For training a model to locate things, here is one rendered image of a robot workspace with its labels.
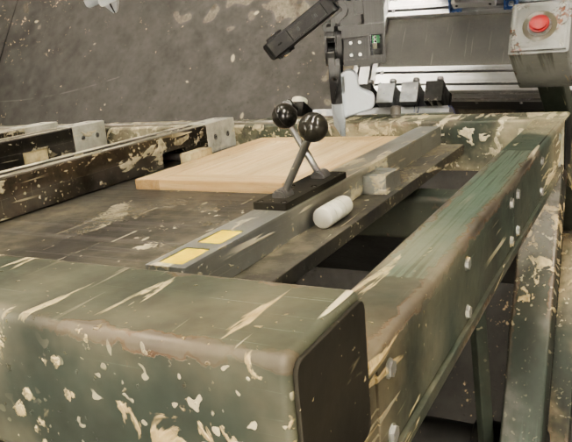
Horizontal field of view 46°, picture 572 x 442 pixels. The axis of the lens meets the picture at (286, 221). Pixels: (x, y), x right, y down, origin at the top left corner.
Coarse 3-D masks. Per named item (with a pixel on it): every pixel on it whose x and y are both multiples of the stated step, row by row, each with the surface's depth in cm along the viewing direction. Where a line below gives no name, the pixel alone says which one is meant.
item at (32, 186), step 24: (216, 120) 166; (120, 144) 141; (144, 144) 141; (168, 144) 149; (192, 144) 156; (216, 144) 165; (24, 168) 119; (48, 168) 119; (72, 168) 124; (96, 168) 129; (120, 168) 135; (144, 168) 142; (0, 192) 110; (24, 192) 115; (48, 192) 119; (72, 192) 124; (0, 216) 111
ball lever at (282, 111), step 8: (280, 104) 100; (288, 104) 100; (272, 112) 100; (280, 112) 99; (288, 112) 99; (296, 112) 100; (280, 120) 99; (288, 120) 99; (296, 120) 100; (288, 128) 101; (296, 136) 100; (312, 160) 100; (312, 168) 100; (320, 168) 101; (312, 176) 100; (320, 176) 99
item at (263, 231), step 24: (384, 144) 130; (408, 144) 129; (432, 144) 143; (336, 168) 111; (360, 168) 109; (336, 192) 100; (360, 192) 108; (264, 216) 85; (288, 216) 86; (312, 216) 93; (192, 240) 77; (240, 240) 77; (264, 240) 81; (288, 240) 87; (168, 264) 69; (192, 264) 69; (216, 264) 72; (240, 264) 77
